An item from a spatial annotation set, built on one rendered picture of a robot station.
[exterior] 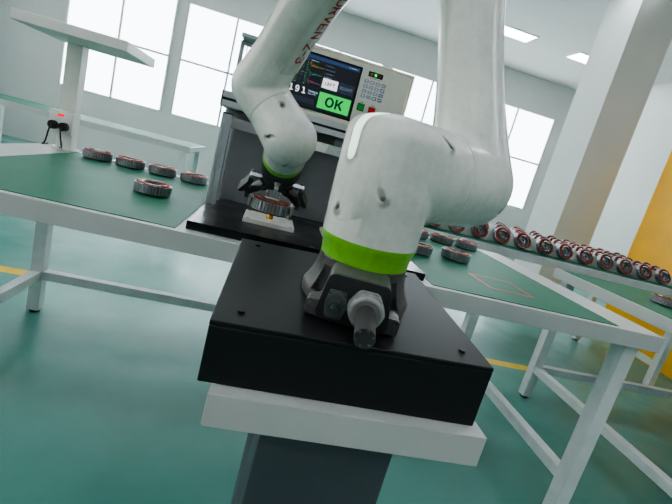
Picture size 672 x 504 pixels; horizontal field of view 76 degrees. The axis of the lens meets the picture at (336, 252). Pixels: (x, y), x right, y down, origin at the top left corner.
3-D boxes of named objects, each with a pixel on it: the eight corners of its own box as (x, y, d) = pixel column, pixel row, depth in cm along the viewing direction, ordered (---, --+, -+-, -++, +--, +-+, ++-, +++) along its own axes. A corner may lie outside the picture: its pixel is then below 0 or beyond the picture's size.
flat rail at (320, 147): (413, 177, 142) (415, 168, 141) (225, 126, 130) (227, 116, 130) (412, 177, 143) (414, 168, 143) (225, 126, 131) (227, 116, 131)
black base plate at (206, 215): (423, 281, 118) (425, 273, 117) (185, 228, 105) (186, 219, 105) (382, 242, 163) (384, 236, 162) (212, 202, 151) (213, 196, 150)
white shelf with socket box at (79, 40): (108, 170, 158) (128, 41, 148) (-2, 144, 151) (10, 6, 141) (138, 165, 191) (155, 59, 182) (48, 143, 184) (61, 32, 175)
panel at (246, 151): (386, 237, 162) (409, 159, 156) (210, 195, 150) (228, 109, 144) (386, 237, 163) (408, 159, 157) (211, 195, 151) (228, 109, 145)
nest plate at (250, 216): (293, 233, 124) (294, 228, 124) (241, 221, 121) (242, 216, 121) (291, 223, 139) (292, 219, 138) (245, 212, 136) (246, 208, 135)
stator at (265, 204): (288, 220, 115) (292, 207, 114) (247, 209, 112) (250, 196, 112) (287, 214, 125) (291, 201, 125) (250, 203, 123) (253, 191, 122)
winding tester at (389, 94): (397, 140, 142) (415, 76, 137) (267, 102, 133) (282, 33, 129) (371, 140, 179) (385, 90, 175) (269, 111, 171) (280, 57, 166)
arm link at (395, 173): (442, 276, 59) (488, 138, 54) (354, 275, 50) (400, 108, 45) (382, 244, 69) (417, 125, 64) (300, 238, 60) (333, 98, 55)
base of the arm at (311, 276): (417, 382, 42) (435, 327, 40) (271, 342, 42) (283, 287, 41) (401, 292, 67) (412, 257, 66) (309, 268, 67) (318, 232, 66)
